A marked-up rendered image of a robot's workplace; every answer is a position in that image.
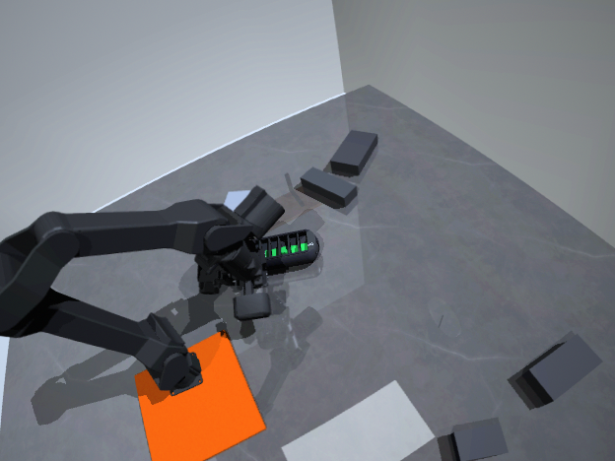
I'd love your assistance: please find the dark grey switch panel with green rocker switches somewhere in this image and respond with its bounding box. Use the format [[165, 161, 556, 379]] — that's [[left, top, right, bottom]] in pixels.
[[255, 230, 319, 271]]

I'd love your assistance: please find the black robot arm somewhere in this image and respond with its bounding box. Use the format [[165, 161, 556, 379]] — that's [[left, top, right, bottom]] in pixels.
[[0, 185, 285, 396]]

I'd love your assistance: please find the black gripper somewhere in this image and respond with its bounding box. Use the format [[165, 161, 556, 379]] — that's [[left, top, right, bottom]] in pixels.
[[221, 236, 272, 321]]

